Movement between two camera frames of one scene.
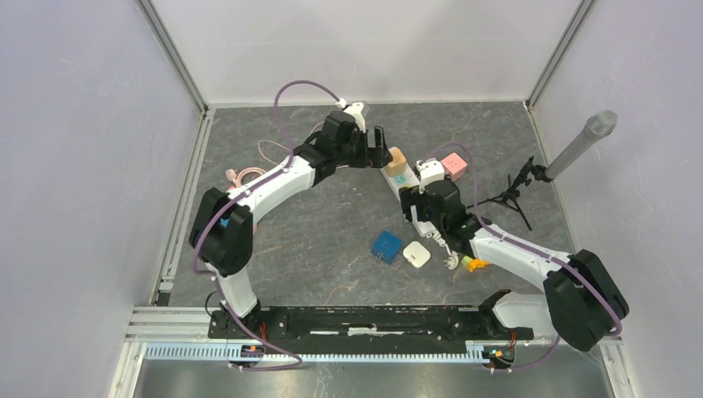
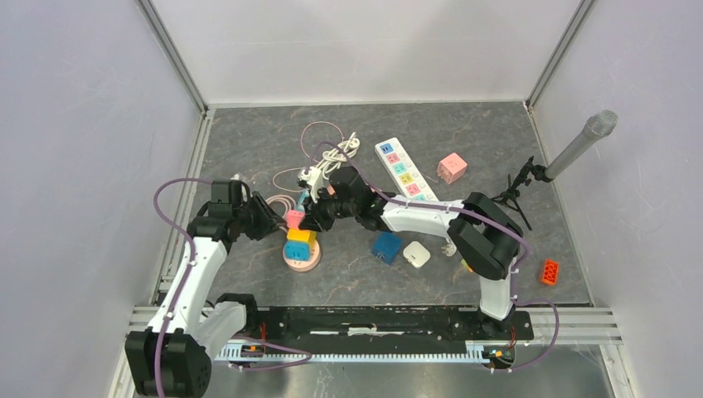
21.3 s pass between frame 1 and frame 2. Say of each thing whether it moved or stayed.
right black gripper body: moved
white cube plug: stayed
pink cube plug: stayed
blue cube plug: stayed
